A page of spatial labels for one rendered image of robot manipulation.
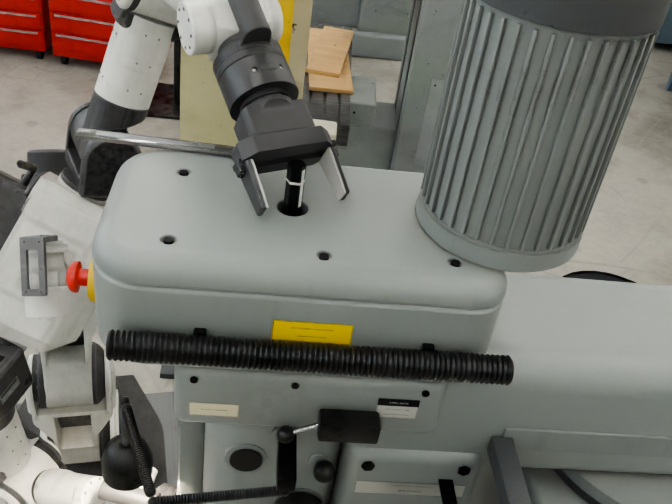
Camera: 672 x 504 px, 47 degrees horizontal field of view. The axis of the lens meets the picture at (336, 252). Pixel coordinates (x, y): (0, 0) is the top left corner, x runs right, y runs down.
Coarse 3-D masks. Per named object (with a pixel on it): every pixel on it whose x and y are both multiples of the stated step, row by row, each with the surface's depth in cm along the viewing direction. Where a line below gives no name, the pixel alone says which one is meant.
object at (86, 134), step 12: (84, 132) 99; (96, 132) 100; (108, 132) 100; (132, 144) 99; (144, 144) 99; (156, 144) 99; (168, 144) 99; (180, 144) 100; (192, 144) 100; (204, 144) 101; (216, 144) 101; (228, 156) 100
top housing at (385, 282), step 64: (128, 192) 91; (192, 192) 92; (320, 192) 96; (384, 192) 98; (128, 256) 81; (192, 256) 82; (256, 256) 84; (320, 256) 85; (384, 256) 87; (448, 256) 88; (128, 320) 85; (192, 320) 85; (256, 320) 86; (320, 320) 86; (384, 320) 86; (448, 320) 87
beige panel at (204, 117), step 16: (288, 0) 249; (304, 0) 250; (288, 16) 252; (304, 16) 253; (288, 32) 256; (304, 32) 256; (288, 48) 259; (304, 48) 259; (192, 64) 261; (208, 64) 261; (288, 64) 262; (304, 64) 263; (192, 80) 264; (208, 80) 265; (192, 96) 268; (208, 96) 268; (192, 112) 271; (208, 112) 272; (224, 112) 272; (192, 128) 275; (208, 128) 275; (224, 128) 276; (224, 144) 279
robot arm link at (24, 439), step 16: (16, 416) 135; (0, 432) 131; (16, 432) 136; (32, 432) 146; (0, 448) 134; (16, 448) 138; (0, 464) 137; (16, 464) 139; (0, 480) 138; (0, 496) 139; (16, 496) 140
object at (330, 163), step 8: (328, 152) 92; (336, 152) 93; (320, 160) 95; (328, 160) 93; (336, 160) 92; (328, 168) 93; (336, 168) 92; (328, 176) 94; (336, 176) 92; (344, 176) 92; (336, 184) 92; (344, 184) 91; (336, 192) 93; (344, 192) 91
